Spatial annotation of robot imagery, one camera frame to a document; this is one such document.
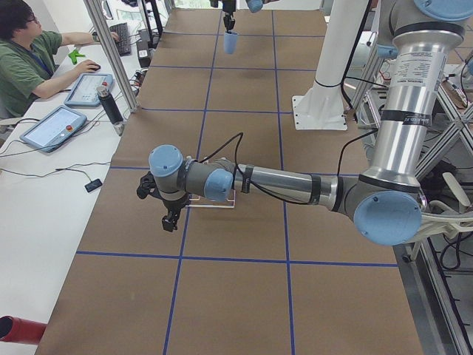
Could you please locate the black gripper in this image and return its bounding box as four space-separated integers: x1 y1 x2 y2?
160 191 190 231
222 0 236 33

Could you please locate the light blue plastic cup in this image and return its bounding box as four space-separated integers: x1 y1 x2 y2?
223 31 239 55

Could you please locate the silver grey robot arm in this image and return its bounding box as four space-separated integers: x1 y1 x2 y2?
137 1 472 246
222 0 270 33

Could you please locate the small black phone device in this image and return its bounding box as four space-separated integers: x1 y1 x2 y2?
84 179 103 193

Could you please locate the black keyboard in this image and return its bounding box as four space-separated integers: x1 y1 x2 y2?
109 23 132 56

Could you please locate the black water bottle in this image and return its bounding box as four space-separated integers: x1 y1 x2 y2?
97 84 123 124

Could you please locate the teach pendant tablet near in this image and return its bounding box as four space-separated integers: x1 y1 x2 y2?
20 105 87 153

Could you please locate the teach pendant tablet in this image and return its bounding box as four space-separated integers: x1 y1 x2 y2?
64 73 114 107
20 105 87 153

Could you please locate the teach pendant tablet far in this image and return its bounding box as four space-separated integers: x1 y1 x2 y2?
64 73 114 107

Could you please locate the red cylinder object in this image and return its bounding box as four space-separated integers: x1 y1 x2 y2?
1 316 47 345

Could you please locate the person in green shirt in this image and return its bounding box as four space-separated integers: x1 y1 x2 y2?
1 1 100 118

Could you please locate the white wire cup holder rack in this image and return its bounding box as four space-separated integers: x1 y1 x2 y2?
187 190 236 209

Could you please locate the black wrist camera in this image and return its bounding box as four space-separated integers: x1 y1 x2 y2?
137 171 160 200

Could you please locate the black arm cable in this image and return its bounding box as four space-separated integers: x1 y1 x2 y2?
191 132 311 205

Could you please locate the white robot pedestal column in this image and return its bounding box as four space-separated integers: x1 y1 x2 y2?
292 0 370 131

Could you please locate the aluminium frame post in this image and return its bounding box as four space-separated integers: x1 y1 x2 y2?
83 0 138 113

